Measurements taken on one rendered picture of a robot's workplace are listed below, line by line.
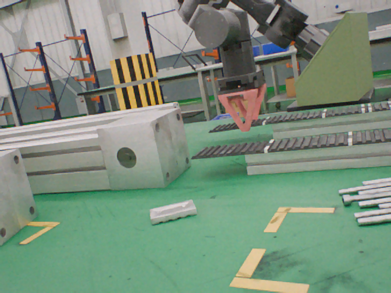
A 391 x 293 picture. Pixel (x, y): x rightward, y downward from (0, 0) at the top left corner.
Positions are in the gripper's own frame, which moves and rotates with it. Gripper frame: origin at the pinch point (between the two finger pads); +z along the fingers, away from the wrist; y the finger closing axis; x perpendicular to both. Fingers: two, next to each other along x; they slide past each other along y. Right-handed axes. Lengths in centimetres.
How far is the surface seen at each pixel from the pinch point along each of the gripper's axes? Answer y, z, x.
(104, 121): 5.1, -4.9, -27.4
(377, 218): 36.0, 2.5, 19.7
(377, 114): 1.8, 0.6, 21.5
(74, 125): 5.2, -4.9, -35.0
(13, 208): 36.8, 0.1, -20.3
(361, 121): 1.2, 1.6, 19.0
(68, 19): -787, -175, -642
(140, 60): -273, -24, -173
